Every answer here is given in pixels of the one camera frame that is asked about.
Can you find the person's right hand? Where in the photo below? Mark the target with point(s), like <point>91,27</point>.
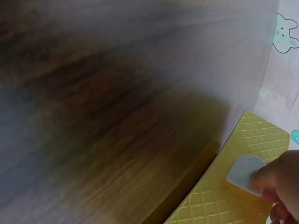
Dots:
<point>286,178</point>

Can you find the person's right thumb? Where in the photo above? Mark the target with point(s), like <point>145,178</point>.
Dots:
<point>272,176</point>

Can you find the person's right fingers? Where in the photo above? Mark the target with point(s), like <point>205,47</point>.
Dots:
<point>279,212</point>

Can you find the white plastic dough scraper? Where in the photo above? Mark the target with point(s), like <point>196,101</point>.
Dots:
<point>244,171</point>

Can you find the yellow grid-textured board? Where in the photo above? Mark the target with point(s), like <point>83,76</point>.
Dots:
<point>259,137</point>

